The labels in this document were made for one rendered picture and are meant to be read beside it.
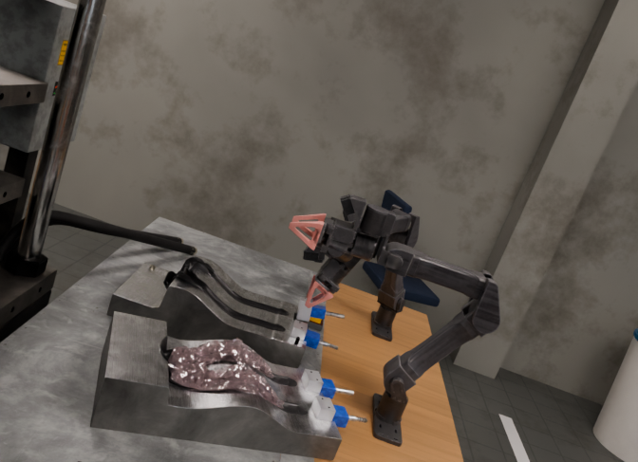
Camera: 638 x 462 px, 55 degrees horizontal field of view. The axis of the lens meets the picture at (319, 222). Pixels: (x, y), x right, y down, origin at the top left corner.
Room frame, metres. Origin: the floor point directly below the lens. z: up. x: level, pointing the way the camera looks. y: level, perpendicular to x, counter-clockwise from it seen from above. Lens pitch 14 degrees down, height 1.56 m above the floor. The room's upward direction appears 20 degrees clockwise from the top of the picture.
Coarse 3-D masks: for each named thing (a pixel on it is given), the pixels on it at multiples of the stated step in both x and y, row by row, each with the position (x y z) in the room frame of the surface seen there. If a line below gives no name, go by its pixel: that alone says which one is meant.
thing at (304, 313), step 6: (300, 300) 1.59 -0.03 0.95; (306, 300) 1.61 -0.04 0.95; (312, 300) 1.62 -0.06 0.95; (300, 306) 1.59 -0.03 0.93; (306, 306) 1.59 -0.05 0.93; (312, 306) 1.60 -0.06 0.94; (318, 306) 1.61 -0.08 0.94; (324, 306) 1.63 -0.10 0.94; (300, 312) 1.58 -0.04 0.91; (306, 312) 1.59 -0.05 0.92; (312, 312) 1.59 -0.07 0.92; (318, 312) 1.59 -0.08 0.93; (324, 312) 1.59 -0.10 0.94; (330, 312) 1.61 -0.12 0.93; (300, 318) 1.58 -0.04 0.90; (306, 318) 1.58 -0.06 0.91; (318, 318) 1.59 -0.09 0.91; (324, 318) 1.59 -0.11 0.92; (342, 318) 1.61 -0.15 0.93
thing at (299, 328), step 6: (294, 324) 1.49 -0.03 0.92; (300, 324) 1.50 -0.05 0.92; (306, 324) 1.51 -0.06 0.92; (294, 330) 1.47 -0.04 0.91; (300, 330) 1.47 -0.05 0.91; (306, 330) 1.48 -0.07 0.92; (294, 336) 1.47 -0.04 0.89; (300, 336) 1.47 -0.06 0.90; (306, 336) 1.48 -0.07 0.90; (312, 336) 1.49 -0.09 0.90; (318, 336) 1.50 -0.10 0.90; (312, 342) 1.48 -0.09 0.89; (318, 342) 1.48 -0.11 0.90; (324, 342) 1.50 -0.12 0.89; (336, 348) 1.50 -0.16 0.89
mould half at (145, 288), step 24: (144, 264) 1.65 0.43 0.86; (120, 288) 1.45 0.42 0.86; (144, 288) 1.50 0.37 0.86; (168, 288) 1.41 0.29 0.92; (192, 288) 1.44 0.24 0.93; (216, 288) 1.54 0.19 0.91; (240, 288) 1.66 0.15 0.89; (144, 312) 1.41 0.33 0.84; (168, 312) 1.41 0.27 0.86; (192, 312) 1.42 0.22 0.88; (216, 312) 1.43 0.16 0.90; (240, 312) 1.52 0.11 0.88; (264, 312) 1.56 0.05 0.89; (192, 336) 1.42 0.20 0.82; (216, 336) 1.42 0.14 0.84; (240, 336) 1.42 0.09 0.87; (264, 336) 1.42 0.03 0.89; (288, 336) 1.47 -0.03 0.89; (288, 360) 1.43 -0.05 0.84
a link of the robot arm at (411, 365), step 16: (464, 320) 1.38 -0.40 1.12; (432, 336) 1.41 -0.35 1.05; (448, 336) 1.38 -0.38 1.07; (464, 336) 1.38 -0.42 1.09; (480, 336) 1.37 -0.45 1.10; (416, 352) 1.39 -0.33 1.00; (432, 352) 1.38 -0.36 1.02; (448, 352) 1.38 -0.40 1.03; (384, 368) 1.42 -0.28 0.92; (400, 368) 1.37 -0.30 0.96; (416, 368) 1.38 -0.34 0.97; (384, 384) 1.37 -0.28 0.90
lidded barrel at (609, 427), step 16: (624, 368) 3.63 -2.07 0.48; (624, 384) 3.56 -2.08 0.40; (608, 400) 3.65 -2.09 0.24; (624, 400) 3.51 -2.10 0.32; (608, 416) 3.57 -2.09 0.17; (624, 416) 3.48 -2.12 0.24; (608, 432) 3.52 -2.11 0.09; (624, 432) 3.45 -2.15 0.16; (608, 448) 3.49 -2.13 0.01; (624, 448) 3.42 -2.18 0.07
